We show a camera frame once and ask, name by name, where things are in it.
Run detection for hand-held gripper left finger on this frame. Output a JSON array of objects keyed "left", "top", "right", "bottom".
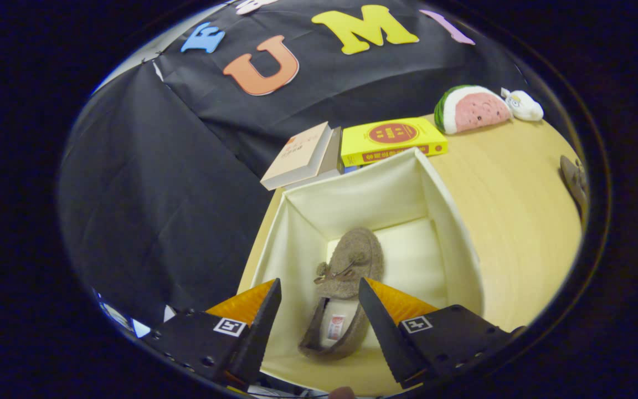
[{"left": 145, "top": 278, "right": 282, "bottom": 388}]

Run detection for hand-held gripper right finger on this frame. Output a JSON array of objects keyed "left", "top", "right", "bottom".
[{"left": 358, "top": 278, "right": 522, "bottom": 388}]

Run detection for brown fuzzy shoe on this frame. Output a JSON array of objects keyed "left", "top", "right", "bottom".
[
  {"left": 560, "top": 155, "right": 588, "bottom": 214},
  {"left": 299, "top": 227, "right": 384, "bottom": 360}
]

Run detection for cream fabric storage box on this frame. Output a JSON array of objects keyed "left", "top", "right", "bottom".
[{"left": 239, "top": 147, "right": 485, "bottom": 395}]

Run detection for beige book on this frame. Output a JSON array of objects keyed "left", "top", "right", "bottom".
[{"left": 260, "top": 122, "right": 333, "bottom": 191}]

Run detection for white book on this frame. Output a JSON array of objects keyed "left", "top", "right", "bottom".
[{"left": 297, "top": 126, "right": 344, "bottom": 192}]

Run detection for yellow book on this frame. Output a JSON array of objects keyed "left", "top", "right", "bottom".
[{"left": 341, "top": 117, "right": 449, "bottom": 168}]

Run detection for watermelon slice plush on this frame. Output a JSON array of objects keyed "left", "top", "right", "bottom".
[{"left": 434, "top": 85, "right": 513, "bottom": 135}]

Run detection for white plush toy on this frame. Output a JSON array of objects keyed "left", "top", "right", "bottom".
[{"left": 501, "top": 88, "right": 544, "bottom": 122}]

